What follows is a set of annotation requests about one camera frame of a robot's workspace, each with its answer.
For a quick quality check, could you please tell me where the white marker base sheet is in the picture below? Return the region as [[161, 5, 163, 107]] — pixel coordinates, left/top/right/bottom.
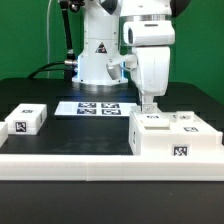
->
[[55, 101, 135, 117]]

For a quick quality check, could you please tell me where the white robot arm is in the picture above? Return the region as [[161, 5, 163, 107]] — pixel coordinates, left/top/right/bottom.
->
[[73, 0, 191, 113]]

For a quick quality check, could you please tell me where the white L-shaped frame fence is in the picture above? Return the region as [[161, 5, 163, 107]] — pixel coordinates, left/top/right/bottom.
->
[[0, 146, 224, 181]]

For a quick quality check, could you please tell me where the black cable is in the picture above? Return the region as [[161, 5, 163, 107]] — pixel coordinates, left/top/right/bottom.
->
[[27, 61, 68, 80]]

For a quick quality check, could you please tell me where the white cabinet body box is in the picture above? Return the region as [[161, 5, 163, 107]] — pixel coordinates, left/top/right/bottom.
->
[[129, 106, 223, 157]]

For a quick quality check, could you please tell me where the grey thin cable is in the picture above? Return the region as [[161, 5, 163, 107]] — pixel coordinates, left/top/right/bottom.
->
[[45, 0, 54, 80]]

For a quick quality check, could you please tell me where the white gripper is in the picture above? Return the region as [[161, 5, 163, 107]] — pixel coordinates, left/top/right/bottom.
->
[[131, 47, 170, 114]]

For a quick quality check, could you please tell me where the small white box part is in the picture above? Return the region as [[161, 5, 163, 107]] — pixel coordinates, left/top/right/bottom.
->
[[5, 103, 47, 135]]

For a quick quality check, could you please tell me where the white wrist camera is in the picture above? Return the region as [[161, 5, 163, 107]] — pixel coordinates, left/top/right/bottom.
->
[[106, 54, 137, 80]]

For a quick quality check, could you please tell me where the white cabinet door panel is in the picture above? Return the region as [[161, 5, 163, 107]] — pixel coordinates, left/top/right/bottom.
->
[[167, 111, 223, 136], [138, 113, 170, 128]]

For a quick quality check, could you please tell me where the white block at left edge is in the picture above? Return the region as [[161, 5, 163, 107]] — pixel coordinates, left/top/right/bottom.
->
[[0, 122, 8, 148]]

